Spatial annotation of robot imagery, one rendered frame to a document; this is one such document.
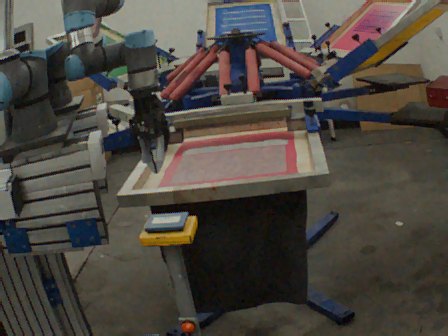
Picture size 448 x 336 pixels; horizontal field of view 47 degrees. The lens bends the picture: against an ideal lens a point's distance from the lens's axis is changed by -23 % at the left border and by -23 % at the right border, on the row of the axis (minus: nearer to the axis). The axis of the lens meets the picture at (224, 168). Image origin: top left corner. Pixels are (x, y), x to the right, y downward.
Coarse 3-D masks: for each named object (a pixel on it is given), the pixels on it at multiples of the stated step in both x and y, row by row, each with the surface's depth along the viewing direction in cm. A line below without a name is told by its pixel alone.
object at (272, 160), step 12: (276, 132) 234; (288, 132) 232; (288, 144) 216; (240, 156) 208; (252, 156) 206; (264, 156) 204; (276, 156) 202; (288, 156) 201; (240, 168) 195; (252, 168) 193; (264, 168) 192; (276, 168) 190; (288, 168) 188; (228, 180) 185
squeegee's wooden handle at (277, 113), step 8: (248, 112) 221; (256, 112) 220; (264, 112) 220; (272, 112) 219; (280, 112) 219; (288, 112) 219; (184, 120) 223; (192, 120) 223; (200, 120) 222; (208, 120) 222; (216, 120) 222; (224, 120) 221; (232, 120) 221; (240, 120) 221; (248, 120) 221; (176, 128) 224; (184, 128) 223
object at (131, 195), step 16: (208, 128) 242; (224, 128) 242; (240, 128) 241; (256, 128) 241; (272, 128) 241; (320, 144) 196; (320, 160) 179; (144, 176) 195; (272, 176) 171; (288, 176) 169; (304, 176) 167; (320, 176) 167; (128, 192) 174; (144, 192) 172; (160, 192) 171; (176, 192) 171; (192, 192) 170; (208, 192) 170; (224, 192) 170; (240, 192) 169; (256, 192) 169; (272, 192) 169
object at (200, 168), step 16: (192, 144) 233; (208, 144) 230; (224, 144) 227; (176, 160) 215; (192, 160) 212; (208, 160) 209; (224, 160) 206; (176, 176) 196; (192, 176) 194; (208, 176) 191; (224, 176) 189
